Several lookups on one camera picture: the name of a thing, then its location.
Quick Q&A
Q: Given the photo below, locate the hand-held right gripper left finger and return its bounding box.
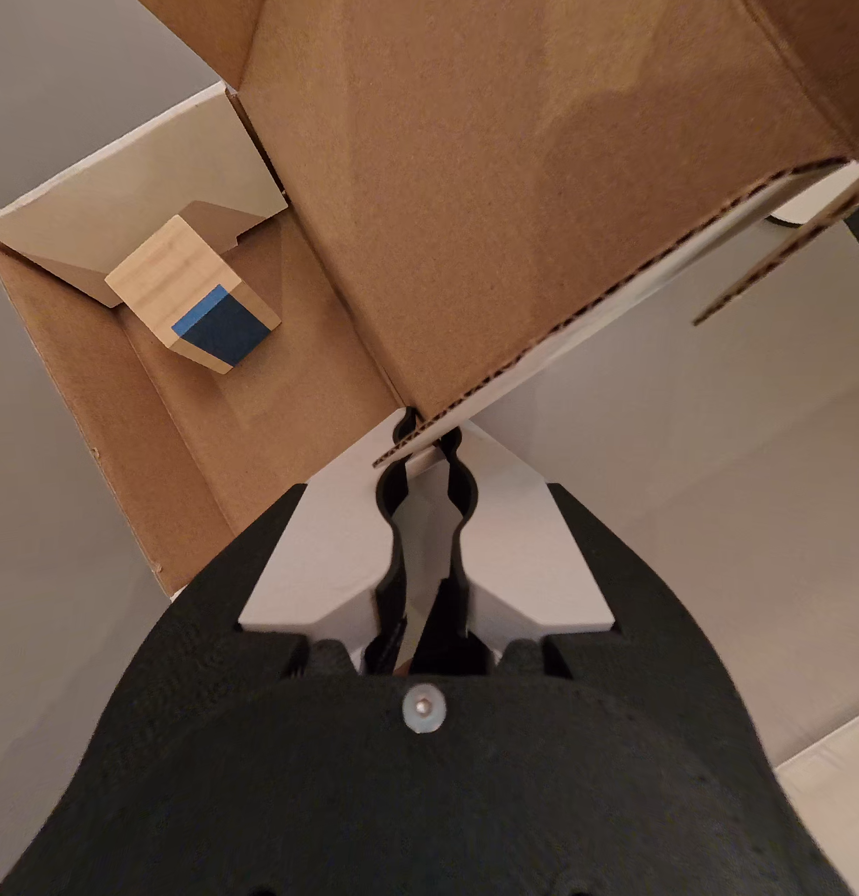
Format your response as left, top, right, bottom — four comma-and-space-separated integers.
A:
239, 408, 411, 669

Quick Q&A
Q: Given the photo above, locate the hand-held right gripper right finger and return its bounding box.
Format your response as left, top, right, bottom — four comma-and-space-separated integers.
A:
440, 420, 615, 662

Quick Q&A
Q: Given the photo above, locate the blue faced wooden cube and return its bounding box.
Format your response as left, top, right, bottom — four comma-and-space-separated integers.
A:
105, 215, 282, 375

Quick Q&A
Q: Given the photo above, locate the white cardboard box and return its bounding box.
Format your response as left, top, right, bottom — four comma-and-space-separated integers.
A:
0, 0, 859, 603

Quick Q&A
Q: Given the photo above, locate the clear plastic bin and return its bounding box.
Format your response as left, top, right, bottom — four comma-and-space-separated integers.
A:
775, 724, 859, 869

